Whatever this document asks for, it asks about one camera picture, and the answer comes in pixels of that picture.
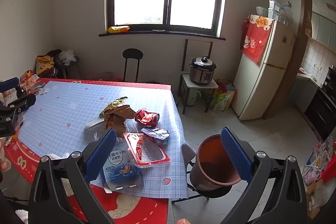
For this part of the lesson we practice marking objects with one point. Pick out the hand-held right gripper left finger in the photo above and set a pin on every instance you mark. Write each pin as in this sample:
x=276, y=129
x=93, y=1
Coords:
x=101, y=153

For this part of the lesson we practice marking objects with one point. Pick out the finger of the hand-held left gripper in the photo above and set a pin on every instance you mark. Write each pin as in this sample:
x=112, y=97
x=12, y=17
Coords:
x=9, y=85
x=22, y=103

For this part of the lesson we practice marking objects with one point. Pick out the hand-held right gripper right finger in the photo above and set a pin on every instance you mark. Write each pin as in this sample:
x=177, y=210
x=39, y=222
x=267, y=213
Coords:
x=236, y=155

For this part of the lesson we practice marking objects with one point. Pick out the blue and white carton box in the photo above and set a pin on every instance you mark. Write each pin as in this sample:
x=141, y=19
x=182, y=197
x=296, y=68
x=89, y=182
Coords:
x=123, y=169

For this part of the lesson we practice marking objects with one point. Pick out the brown plastic trash bin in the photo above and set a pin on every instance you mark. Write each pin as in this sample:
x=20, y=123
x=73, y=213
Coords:
x=207, y=158

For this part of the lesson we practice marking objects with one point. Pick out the clear plastic container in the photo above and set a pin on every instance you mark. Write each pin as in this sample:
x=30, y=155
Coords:
x=92, y=124

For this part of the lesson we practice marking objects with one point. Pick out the red snack packets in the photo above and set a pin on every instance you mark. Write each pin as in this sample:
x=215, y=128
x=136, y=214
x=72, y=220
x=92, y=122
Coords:
x=29, y=78

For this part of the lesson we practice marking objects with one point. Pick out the small white sachets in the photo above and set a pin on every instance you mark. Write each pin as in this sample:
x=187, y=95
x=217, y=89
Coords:
x=42, y=91

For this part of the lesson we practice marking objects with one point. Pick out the brown crumpled paper wrapper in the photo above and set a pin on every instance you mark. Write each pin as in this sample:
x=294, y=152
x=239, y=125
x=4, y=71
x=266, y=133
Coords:
x=115, y=121

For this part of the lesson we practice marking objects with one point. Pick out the red plastic tray package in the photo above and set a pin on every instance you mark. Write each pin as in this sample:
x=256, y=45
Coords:
x=136, y=150

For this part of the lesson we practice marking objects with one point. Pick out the yellow printed bag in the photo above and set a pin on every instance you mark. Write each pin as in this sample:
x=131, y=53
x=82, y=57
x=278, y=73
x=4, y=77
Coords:
x=44, y=65

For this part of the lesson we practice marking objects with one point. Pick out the blue plaid tablecloth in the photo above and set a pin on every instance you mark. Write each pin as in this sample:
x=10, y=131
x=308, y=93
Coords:
x=65, y=108

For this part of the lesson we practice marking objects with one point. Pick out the white crumpled tissue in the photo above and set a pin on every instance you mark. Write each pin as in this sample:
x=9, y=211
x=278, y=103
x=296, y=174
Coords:
x=56, y=156

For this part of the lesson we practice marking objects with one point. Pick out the black stool under bucket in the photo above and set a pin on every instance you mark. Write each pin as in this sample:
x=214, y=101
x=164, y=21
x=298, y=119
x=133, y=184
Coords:
x=187, y=154

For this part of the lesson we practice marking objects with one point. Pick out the gold foil wrapper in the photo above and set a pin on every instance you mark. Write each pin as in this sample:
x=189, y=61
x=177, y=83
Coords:
x=114, y=104

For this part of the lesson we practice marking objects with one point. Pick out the dark cloth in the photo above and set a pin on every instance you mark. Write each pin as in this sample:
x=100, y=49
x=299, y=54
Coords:
x=53, y=53

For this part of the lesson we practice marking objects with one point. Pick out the green and yellow bag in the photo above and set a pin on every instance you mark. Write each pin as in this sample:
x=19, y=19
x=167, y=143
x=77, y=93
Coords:
x=223, y=100

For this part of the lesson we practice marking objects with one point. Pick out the crushed red can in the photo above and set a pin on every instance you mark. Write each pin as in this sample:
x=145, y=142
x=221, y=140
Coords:
x=145, y=116

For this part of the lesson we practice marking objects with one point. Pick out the silver blue foil packet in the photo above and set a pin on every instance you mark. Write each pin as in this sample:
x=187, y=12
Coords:
x=157, y=134

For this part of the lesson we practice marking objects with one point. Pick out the white plastic bag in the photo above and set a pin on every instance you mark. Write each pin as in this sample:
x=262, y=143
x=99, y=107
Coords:
x=67, y=57

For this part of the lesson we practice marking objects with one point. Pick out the cream refrigerator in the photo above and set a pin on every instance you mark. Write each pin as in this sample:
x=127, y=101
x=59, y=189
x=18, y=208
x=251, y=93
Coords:
x=252, y=87

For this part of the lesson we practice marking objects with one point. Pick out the white side table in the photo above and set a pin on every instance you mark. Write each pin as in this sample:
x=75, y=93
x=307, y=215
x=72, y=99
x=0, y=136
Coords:
x=210, y=85

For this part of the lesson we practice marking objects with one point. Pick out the pile of snack packets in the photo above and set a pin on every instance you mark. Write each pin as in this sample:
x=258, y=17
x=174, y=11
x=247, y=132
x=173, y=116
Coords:
x=320, y=158

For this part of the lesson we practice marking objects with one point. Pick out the black electric pressure cooker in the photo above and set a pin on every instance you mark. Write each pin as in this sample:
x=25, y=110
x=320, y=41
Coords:
x=200, y=74

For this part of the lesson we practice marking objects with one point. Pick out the red bag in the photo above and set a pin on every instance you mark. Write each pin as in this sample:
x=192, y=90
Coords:
x=329, y=172

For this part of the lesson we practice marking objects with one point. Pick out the black kitchen oven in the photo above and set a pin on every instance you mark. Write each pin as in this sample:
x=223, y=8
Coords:
x=323, y=113

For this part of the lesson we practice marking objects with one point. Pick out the red printed cloth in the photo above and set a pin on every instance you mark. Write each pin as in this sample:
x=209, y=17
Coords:
x=256, y=40

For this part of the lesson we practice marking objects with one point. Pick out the yellow snack packet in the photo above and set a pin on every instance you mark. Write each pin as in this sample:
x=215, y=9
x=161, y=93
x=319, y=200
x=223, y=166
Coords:
x=118, y=29

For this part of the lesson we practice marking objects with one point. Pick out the dark windowsill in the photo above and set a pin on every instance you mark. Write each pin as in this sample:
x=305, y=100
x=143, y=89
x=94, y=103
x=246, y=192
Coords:
x=157, y=34

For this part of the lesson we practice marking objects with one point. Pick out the clear plastic bag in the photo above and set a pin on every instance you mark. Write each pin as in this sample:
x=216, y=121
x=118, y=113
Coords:
x=286, y=12

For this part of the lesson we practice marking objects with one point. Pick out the white box on refrigerator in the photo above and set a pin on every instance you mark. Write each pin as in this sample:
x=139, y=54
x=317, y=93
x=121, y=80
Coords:
x=274, y=8

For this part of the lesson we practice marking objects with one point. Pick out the brown wooden door frame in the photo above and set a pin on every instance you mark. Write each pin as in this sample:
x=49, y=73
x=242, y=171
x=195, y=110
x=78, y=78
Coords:
x=302, y=29

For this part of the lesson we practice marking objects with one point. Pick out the pale green wall cabinets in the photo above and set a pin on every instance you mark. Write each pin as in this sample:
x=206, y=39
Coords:
x=323, y=29

